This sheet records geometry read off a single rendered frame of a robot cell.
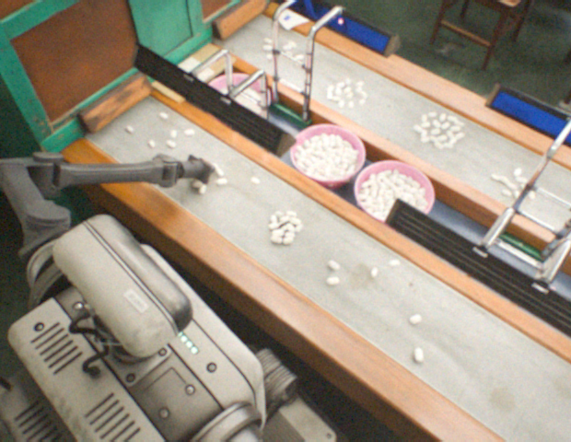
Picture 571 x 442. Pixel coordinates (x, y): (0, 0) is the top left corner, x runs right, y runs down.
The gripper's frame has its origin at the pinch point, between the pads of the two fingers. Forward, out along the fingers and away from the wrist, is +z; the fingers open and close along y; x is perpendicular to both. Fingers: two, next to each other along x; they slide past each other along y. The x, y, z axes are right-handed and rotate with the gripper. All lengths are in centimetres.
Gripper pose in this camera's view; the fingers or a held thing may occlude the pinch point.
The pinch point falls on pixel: (213, 168)
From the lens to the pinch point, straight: 188.1
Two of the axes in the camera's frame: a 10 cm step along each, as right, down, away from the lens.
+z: 4.6, -1.2, 8.8
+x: -4.1, 8.5, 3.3
